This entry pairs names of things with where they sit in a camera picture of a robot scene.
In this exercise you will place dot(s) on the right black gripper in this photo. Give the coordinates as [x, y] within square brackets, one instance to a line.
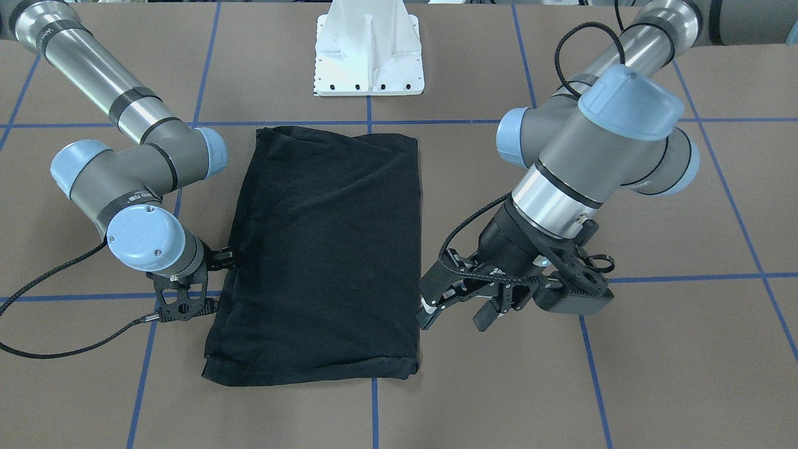
[221, 258]

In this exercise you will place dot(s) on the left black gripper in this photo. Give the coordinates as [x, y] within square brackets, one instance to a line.
[510, 244]

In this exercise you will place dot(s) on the black t-shirt with logo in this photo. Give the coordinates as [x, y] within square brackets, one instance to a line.
[327, 234]

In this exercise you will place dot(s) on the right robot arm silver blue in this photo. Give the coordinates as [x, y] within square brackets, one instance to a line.
[121, 192]

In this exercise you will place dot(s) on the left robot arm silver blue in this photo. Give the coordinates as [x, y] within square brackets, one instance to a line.
[608, 127]

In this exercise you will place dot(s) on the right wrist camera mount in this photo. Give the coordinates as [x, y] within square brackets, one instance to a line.
[180, 299]

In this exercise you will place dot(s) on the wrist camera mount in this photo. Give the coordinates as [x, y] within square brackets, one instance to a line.
[577, 285]
[180, 299]

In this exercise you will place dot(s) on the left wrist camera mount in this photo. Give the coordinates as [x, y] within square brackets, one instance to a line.
[577, 285]

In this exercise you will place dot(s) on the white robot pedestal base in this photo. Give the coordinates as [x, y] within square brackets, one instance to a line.
[368, 48]

